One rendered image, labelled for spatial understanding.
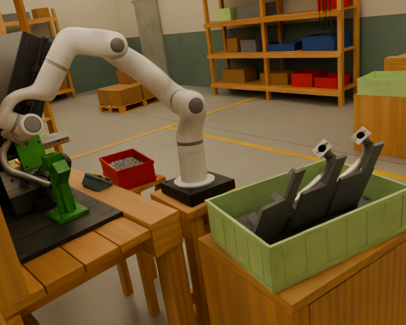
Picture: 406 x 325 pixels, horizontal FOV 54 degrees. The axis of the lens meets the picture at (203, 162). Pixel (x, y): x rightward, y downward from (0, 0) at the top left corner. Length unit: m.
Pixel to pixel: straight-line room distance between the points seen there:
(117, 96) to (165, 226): 6.55
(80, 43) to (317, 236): 1.08
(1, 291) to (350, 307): 1.11
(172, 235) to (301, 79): 5.57
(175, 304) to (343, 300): 0.70
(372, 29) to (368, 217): 5.53
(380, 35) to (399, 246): 5.37
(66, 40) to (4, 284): 0.86
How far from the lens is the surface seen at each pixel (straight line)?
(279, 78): 7.29
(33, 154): 1.94
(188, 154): 1.76
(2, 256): 1.32
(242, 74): 7.88
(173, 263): 1.69
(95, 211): 1.75
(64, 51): 1.61
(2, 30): 4.57
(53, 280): 1.43
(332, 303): 1.42
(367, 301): 1.59
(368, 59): 6.89
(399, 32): 6.64
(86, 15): 12.00
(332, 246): 1.38
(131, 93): 8.15
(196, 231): 1.75
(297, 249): 1.28
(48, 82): 1.60
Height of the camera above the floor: 1.62
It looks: 20 degrees down
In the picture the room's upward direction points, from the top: 8 degrees counter-clockwise
